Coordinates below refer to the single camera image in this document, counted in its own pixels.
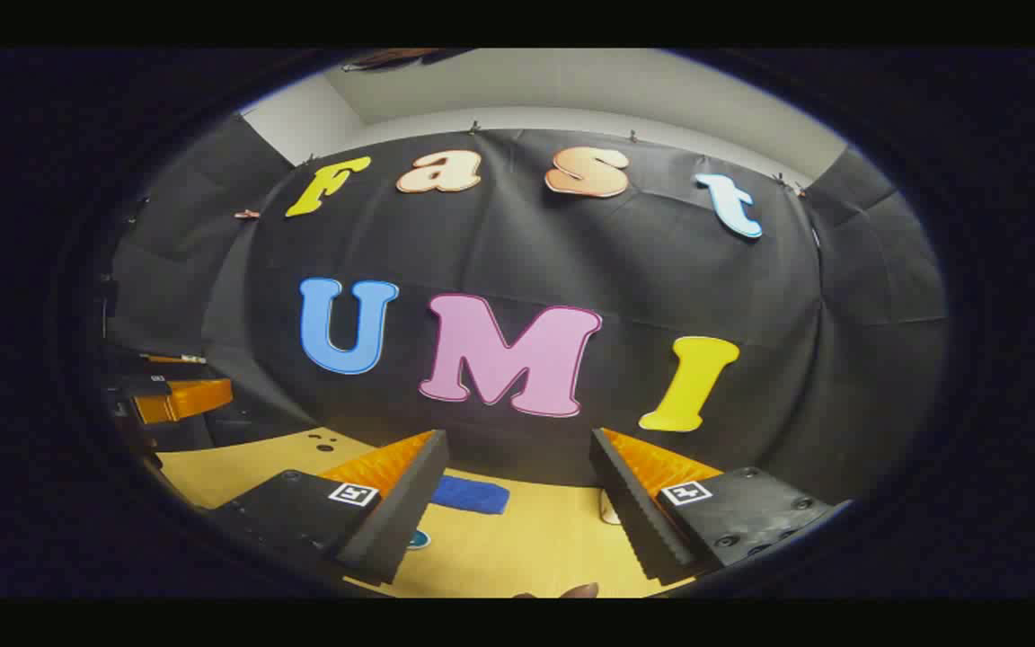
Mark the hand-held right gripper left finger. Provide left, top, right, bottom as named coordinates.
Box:
left=210, top=429, right=450, bottom=588

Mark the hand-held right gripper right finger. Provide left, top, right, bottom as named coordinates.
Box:
left=588, top=427, right=851, bottom=587

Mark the blue towel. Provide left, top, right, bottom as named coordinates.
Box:
left=432, top=474, right=511, bottom=516

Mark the black backdrop cloth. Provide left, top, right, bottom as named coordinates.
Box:
left=104, top=112, right=950, bottom=504

